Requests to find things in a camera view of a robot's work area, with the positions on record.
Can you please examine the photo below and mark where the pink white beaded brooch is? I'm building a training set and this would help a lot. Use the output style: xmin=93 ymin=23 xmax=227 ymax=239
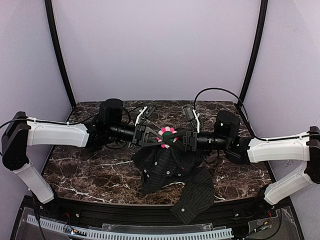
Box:
xmin=156 ymin=126 xmax=178 ymax=149

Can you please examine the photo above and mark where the black pinstriped garment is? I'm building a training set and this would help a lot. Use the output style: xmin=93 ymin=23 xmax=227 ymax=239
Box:
xmin=131 ymin=146 xmax=215 ymax=225

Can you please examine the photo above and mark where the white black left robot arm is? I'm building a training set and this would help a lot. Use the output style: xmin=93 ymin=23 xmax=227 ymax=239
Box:
xmin=1 ymin=98 xmax=178 ymax=204

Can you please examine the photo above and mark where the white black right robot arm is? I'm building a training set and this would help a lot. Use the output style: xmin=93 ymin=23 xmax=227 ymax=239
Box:
xmin=156 ymin=110 xmax=320 ymax=207

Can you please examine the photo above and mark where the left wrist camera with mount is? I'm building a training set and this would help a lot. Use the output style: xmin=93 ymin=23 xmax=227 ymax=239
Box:
xmin=134 ymin=105 xmax=157 ymax=126

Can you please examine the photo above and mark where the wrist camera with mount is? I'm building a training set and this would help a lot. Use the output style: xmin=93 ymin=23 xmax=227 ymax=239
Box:
xmin=182 ymin=104 xmax=201 ymax=133
xmin=134 ymin=105 xmax=157 ymax=126

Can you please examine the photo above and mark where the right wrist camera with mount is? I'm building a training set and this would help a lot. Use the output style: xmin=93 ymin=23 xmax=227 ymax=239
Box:
xmin=182 ymin=104 xmax=201 ymax=133

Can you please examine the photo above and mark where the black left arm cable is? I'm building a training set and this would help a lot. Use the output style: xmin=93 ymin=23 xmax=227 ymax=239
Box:
xmin=88 ymin=104 xmax=141 ymax=152

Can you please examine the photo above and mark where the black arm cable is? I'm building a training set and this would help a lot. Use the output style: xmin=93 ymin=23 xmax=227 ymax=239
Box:
xmin=88 ymin=104 xmax=141 ymax=152
xmin=193 ymin=87 xmax=263 ymax=141

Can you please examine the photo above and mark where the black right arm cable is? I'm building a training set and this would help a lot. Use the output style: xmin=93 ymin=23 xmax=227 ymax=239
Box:
xmin=193 ymin=87 xmax=263 ymax=141

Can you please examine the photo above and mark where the black front frame rail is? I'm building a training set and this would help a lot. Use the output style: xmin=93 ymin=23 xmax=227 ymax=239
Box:
xmin=59 ymin=197 xmax=263 ymax=226

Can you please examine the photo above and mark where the white slotted cable duct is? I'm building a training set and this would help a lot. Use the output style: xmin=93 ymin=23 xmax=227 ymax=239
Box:
xmin=24 ymin=214 xmax=234 ymax=240

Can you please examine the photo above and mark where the black right corner frame post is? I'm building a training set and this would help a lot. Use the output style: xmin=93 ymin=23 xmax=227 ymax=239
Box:
xmin=237 ymin=0 xmax=269 ymax=108

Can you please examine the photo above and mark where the black corner frame post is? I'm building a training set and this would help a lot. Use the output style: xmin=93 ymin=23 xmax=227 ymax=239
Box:
xmin=44 ymin=0 xmax=76 ymax=108
xmin=237 ymin=0 xmax=269 ymax=108

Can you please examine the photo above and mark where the black left corner frame post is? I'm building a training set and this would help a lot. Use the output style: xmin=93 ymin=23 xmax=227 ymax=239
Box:
xmin=44 ymin=0 xmax=76 ymax=108

